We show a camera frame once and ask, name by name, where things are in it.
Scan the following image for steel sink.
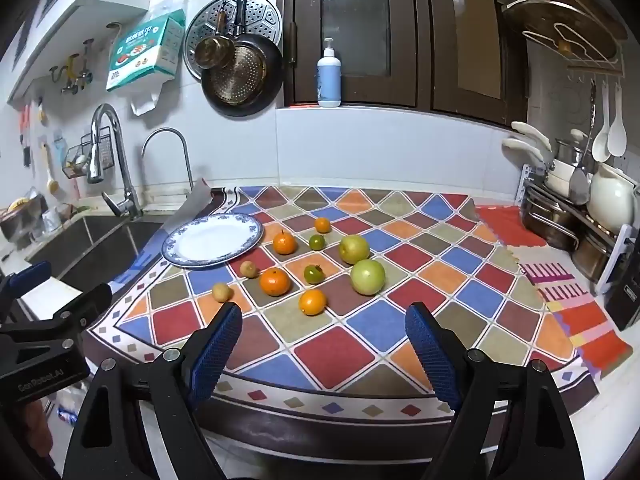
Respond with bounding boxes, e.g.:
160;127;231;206
25;215;168;293

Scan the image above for perforated metal steamer plate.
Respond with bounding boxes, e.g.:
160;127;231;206
183;0;283;81

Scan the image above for person's left hand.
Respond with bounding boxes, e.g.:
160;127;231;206
14;400;53;463

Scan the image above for white handled saucepan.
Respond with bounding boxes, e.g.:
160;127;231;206
501;139;576;197

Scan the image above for blue rimmed white plate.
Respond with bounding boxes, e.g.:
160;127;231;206
161;213;264;270

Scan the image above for black appliance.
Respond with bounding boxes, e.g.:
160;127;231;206
605;280;640;331

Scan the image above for small brass pot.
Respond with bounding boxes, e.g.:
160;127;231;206
194;7;237;70

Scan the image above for white ceramic jug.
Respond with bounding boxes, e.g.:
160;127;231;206
587;162;636;236

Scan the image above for colourful checked mat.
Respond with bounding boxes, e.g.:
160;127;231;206
82;185;601;448

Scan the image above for white rice paddle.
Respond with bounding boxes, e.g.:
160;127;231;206
607;82;628;158

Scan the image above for white ladle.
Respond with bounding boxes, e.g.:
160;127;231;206
592;80;612;163

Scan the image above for thin gooseneck faucet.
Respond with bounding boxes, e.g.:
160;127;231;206
141;128;195;192

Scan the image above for yellow dish brush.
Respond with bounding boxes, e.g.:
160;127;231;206
42;142;62;196

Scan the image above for blue white pump bottle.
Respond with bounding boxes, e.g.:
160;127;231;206
316;38;343;108

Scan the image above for yellow-green apple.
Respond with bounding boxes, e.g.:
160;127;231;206
339;234;371;265

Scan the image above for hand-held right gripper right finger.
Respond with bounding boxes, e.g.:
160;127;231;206
405;302;586;480

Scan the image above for dark brown window frame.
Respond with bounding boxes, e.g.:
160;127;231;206
277;0;531;128

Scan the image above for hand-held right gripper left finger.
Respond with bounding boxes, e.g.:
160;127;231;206
62;302;244;480

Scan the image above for metal wall hooks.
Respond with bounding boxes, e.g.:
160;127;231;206
49;39;96;96

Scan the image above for orange tangerine with stem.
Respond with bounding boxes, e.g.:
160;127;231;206
272;230;297;255

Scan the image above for white wire wall rack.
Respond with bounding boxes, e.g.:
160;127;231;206
522;22;626;78

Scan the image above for pale green apple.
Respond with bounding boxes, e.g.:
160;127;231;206
350;258;386;295

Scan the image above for red patterned mat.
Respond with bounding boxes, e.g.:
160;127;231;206
472;204;633;386

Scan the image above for steel pot with lid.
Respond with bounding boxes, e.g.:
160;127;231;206
556;129;593;163

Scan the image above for tall chrome faucet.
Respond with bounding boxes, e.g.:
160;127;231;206
87;104;143;221

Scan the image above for metal spatula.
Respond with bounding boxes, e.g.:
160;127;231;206
569;150;592;206

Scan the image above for green white paper towel pack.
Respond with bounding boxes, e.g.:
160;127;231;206
106;10;187;116

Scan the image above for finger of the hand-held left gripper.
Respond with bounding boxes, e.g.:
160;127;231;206
0;282;114;348
0;261;53;306

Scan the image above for white blue plastic bag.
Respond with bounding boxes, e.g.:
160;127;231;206
54;385;87;426

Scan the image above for black frying pan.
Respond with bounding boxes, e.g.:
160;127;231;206
200;0;284;118

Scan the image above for white dish rack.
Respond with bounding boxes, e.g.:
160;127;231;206
515;162;638;296

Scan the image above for gold perforated colander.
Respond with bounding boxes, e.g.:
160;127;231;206
207;45;266;106

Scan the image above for black wire basket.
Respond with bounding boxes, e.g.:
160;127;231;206
62;127;115;178

